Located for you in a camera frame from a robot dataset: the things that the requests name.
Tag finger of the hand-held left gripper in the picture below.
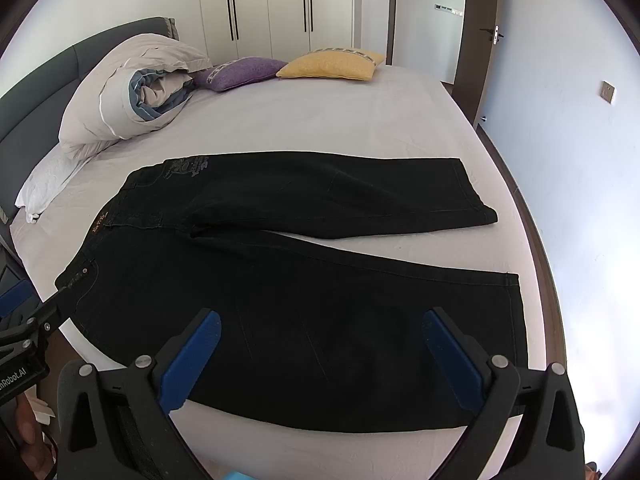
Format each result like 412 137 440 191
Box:
0 277 33 318
20 300 68 356

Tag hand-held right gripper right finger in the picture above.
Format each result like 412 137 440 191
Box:
421 306 586 480

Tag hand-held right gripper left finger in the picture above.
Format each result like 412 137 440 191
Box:
56 308 223 480

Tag black denim pants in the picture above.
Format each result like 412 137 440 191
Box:
54 154 531 433

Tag person's left hand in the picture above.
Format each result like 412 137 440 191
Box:
0 392 57 480

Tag white pillow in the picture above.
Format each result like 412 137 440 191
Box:
15 145 103 224

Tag grey upholstered headboard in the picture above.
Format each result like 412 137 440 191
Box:
0 16 180 223

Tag rolled beige duvet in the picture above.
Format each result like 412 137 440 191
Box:
58 33 213 156

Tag bed with white sheet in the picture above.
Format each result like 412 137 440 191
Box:
9 62 568 480

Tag purple cushion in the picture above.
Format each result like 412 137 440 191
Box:
192 56 289 93

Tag yellow cushion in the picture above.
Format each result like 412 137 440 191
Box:
276 49 387 82

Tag dark brown door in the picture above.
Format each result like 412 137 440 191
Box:
451 0 502 128

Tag white wardrobe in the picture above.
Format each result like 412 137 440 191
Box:
197 0 397 65

